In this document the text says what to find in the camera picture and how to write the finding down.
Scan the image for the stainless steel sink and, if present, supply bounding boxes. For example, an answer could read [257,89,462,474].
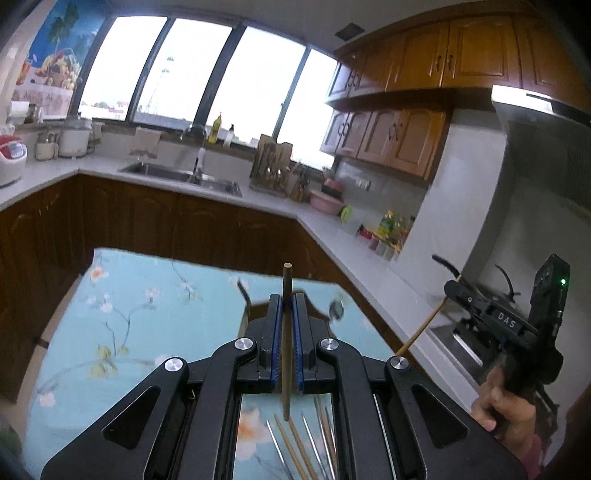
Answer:
[119,161,243,198]

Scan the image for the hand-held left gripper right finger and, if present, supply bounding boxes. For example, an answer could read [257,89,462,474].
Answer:
[292,292,529,480]

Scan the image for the paper towel roll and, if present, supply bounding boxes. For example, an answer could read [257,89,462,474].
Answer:
[7,102,38,125]

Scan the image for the row of small seasoning jars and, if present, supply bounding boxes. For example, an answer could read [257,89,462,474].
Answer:
[358,226,400,261]

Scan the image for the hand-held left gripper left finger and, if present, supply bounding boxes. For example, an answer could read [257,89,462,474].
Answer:
[39,294,283,480]

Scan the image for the white seasoning jar set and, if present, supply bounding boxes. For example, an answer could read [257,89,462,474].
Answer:
[36,131,58,160]

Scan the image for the tropical fruit wall poster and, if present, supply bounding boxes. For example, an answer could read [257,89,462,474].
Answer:
[16,0,112,116]

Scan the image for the steel range hood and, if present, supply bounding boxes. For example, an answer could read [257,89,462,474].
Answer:
[490,84,591,213]

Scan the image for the cutting board utensil rack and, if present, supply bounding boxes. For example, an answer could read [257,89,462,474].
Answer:
[250,134,293,197]

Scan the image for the white electric cooker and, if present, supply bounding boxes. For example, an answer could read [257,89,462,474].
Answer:
[58,117,93,158]

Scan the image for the large kitchen window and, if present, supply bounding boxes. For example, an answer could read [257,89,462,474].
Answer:
[76,16,340,171]

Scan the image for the red and white rice cooker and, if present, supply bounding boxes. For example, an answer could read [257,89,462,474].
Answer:
[0,134,28,188]

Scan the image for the hanging dish cloth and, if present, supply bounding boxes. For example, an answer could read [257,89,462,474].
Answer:
[130,128,162,160]

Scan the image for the light blue floral tablecloth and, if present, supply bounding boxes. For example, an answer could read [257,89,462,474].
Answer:
[25,248,398,480]

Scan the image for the knife block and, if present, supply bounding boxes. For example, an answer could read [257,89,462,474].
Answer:
[288,164,311,202]

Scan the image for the black wok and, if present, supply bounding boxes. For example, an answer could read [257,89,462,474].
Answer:
[431,255,520,301]

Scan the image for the gas stove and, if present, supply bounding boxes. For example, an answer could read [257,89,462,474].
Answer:
[431,318,504,384]

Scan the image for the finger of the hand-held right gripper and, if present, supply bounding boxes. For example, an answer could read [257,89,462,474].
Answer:
[444,278,486,324]

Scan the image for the wooden upper cabinets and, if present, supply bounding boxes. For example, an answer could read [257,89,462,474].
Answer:
[320,16,591,181]

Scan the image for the pink plastic basin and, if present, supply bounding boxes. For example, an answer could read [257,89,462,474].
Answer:
[309,189,345,214]

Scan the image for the person's right forearm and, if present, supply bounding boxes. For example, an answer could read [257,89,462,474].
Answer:
[501,429,573,480]

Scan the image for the yellow condiment bottles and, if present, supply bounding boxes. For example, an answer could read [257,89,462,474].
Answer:
[376,211,414,250]

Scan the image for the dark wooden lower cabinets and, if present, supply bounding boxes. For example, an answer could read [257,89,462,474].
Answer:
[0,173,416,407]

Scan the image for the person's right hand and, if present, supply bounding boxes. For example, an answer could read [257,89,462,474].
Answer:
[471,367,539,450]

